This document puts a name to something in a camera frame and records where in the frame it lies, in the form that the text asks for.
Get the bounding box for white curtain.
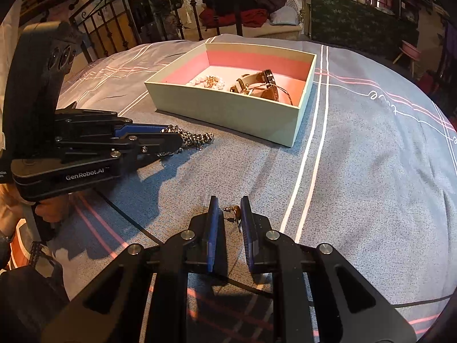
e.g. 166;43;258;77
0;7;29;43

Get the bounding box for light blue pillow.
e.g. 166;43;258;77
269;7;300;25

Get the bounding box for red garment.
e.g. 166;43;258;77
199;7;268;27

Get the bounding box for green patterned panel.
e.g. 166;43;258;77
305;0;420;56

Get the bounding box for silver chain necklace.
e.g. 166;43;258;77
157;124;215;158

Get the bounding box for white pearl bracelet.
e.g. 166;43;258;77
186;74;226;90

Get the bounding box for person's left hand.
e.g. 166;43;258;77
0;189;74;234

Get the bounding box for pink chair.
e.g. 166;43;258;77
393;39;422;75

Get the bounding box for gold wristwatch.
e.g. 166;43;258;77
230;69;275;95

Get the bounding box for mint green jewelry box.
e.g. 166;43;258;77
144;42;318;148

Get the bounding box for pile of clothes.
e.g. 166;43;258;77
186;0;304;40

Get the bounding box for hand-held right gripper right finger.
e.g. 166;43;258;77
240;196;418;343

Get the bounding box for brown lens glasses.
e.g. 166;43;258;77
246;82;295;107

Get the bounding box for gold stud earring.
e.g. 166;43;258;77
222;204;242;224

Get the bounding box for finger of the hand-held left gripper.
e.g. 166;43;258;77
53;109;170;139
55;133;183;172

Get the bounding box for black iron bed frame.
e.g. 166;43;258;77
68;0;247;65

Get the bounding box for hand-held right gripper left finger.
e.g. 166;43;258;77
43;196;229;343

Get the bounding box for wooden wall shelf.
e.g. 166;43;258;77
19;0;90;22

